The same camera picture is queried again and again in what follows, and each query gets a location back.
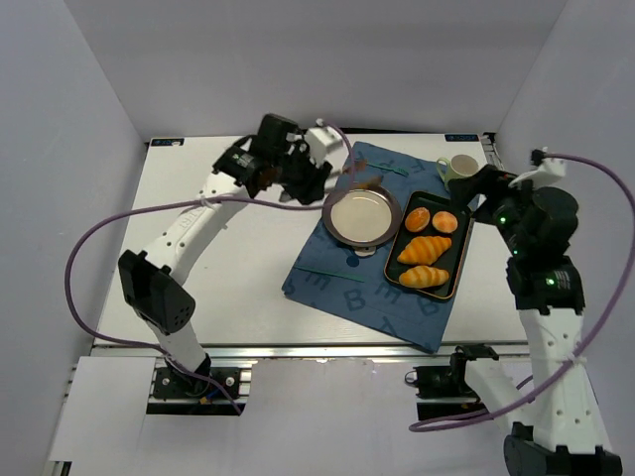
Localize metal tongs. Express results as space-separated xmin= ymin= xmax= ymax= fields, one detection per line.
xmin=278 ymin=157 xmax=386 ymax=203

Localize round bread roll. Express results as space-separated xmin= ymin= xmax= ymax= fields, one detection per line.
xmin=404 ymin=207 xmax=431 ymax=233
xmin=432 ymin=211 xmax=458 ymax=234

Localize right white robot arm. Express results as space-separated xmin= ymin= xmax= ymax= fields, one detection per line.
xmin=448 ymin=166 xmax=623 ymax=475

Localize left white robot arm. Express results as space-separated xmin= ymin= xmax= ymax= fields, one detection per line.
xmin=118 ymin=114 xmax=342 ymax=398

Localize pale green mug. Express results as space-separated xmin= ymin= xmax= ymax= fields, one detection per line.
xmin=436 ymin=154 xmax=480 ymax=188

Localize green stick upper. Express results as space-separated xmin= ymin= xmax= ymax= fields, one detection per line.
xmin=352 ymin=159 xmax=409 ymax=177

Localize green stick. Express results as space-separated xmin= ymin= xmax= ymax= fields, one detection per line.
xmin=352 ymin=159 xmax=409 ymax=177
xmin=293 ymin=265 xmax=366 ymax=283

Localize upper croissant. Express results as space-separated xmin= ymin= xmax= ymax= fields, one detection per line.
xmin=397 ymin=236 xmax=452 ymax=266

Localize croissant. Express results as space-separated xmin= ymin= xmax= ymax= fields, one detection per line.
xmin=398 ymin=265 xmax=449 ymax=290
xmin=397 ymin=236 xmax=452 ymax=266

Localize black orange-rimmed tray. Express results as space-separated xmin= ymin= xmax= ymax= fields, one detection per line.
xmin=384 ymin=190 xmax=472 ymax=300

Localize round metal plate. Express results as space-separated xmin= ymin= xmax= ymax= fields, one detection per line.
xmin=321 ymin=185 xmax=403 ymax=248

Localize lower croissant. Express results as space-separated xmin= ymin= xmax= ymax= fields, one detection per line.
xmin=398 ymin=265 xmax=449 ymax=290

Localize blue letter-print cloth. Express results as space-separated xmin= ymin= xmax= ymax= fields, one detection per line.
xmin=281 ymin=141 xmax=484 ymax=354

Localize green stick lower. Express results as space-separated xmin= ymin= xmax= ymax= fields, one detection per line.
xmin=293 ymin=265 xmax=366 ymax=283

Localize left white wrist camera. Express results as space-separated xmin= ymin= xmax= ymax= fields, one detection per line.
xmin=304 ymin=119 xmax=343 ymax=165

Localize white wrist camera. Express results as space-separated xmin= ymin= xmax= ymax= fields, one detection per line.
xmin=304 ymin=119 xmax=343 ymax=165
xmin=509 ymin=147 xmax=567 ymax=189

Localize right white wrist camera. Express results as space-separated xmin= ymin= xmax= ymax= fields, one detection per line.
xmin=509 ymin=147 xmax=567 ymax=189

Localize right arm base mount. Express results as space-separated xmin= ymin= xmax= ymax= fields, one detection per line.
xmin=404 ymin=343 xmax=499 ymax=399

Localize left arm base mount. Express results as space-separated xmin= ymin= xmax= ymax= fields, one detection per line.
xmin=150 ymin=357 xmax=246 ymax=405

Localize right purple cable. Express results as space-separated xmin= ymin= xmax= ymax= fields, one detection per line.
xmin=407 ymin=154 xmax=635 ymax=433

